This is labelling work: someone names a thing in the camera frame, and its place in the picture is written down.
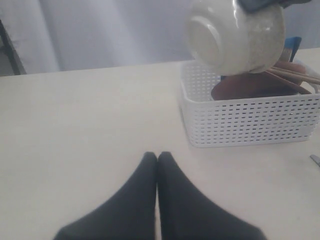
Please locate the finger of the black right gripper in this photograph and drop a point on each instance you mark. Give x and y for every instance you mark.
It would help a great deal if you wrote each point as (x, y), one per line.
(252, 6)

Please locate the upper wooden chopstick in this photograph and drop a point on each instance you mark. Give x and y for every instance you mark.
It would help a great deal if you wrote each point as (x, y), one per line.
(295, 75)

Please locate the dark metal frame post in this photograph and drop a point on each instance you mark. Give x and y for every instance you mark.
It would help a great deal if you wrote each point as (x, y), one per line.
(6, 48)

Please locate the wooden chopstick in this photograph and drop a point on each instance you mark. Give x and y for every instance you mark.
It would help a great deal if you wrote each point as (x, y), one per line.
(292, 78)
(295, 75)

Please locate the silver table knife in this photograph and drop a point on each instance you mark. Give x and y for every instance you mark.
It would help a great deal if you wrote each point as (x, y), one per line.
(316, 159)

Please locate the lower wooden chopstick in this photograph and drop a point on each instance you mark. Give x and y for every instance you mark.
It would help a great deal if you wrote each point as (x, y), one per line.
(292, 78)

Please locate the brown wooden plate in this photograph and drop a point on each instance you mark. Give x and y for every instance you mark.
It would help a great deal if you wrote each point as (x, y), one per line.
(263, 84)

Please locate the white speckled ceramic bowl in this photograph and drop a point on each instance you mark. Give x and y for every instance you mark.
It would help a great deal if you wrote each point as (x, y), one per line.
(223, 36)

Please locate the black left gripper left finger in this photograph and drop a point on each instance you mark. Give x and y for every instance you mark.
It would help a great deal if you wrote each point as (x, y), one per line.
(128, 215)

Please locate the white perforated plastic basket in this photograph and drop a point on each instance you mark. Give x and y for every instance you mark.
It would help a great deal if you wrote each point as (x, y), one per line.
(243, 122)

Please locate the blue cloth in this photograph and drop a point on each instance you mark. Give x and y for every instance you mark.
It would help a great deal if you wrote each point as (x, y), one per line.
(291, 46)

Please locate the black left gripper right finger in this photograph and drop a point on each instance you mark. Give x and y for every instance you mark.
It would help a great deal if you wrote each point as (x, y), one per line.
(187, 214)

